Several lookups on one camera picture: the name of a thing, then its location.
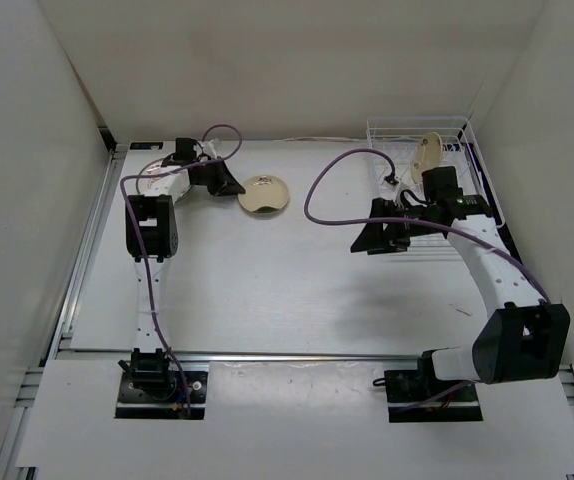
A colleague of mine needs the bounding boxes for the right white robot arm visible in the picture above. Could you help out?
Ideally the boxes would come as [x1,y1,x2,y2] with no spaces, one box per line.
[350,167,570,400]

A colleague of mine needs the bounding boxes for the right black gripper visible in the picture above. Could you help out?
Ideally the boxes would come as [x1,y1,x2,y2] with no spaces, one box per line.
[350,197,440,255]

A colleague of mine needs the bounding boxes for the purple cable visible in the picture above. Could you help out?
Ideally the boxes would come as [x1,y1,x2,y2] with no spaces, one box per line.
[304,148,553,412]
[120,123,244,419]

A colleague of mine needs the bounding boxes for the yellow rimmed plate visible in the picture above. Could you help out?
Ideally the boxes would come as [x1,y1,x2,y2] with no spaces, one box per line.
[238,175,290,216]

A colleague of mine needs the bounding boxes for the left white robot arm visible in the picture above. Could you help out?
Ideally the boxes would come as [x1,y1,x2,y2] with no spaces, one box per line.
[119,138,244,402]

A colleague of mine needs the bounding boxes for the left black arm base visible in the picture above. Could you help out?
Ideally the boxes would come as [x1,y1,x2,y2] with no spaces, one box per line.
[114,367,209,421]

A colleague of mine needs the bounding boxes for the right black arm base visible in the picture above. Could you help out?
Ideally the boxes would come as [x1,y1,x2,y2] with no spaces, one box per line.
[372,361,483,424]

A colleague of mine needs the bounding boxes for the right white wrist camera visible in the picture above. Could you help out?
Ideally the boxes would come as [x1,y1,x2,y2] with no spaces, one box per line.
[379,173,409,207]

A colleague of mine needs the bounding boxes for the white wire dish rack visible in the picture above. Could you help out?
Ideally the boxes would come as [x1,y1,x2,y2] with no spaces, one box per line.
[366,116,513,248]

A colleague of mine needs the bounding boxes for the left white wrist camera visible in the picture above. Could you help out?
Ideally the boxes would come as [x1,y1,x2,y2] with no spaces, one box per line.
[201,139,221,158]

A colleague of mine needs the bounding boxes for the orange sunburst pattern plate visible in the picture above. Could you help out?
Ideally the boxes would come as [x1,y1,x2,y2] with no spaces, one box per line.
[136,159,191,202]

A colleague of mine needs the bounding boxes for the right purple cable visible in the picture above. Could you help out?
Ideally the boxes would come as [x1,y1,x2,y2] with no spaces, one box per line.
[304,148,553,412]

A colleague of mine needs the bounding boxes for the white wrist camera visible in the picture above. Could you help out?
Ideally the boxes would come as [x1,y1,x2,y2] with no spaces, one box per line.
[379,173,409,207]
[201,139,221,158]

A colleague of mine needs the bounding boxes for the aluminium frame rail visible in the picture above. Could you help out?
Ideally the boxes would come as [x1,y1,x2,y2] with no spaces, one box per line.
[175,351,419,362]

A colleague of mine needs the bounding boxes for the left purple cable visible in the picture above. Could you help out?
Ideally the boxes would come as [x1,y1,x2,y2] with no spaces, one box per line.
[120,123,244,419]

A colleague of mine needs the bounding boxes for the white front board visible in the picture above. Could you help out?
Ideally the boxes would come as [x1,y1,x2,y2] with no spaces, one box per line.
[17,360,574,479]

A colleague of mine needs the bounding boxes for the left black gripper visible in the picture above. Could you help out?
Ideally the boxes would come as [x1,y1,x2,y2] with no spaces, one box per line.
[193,156,245,197]

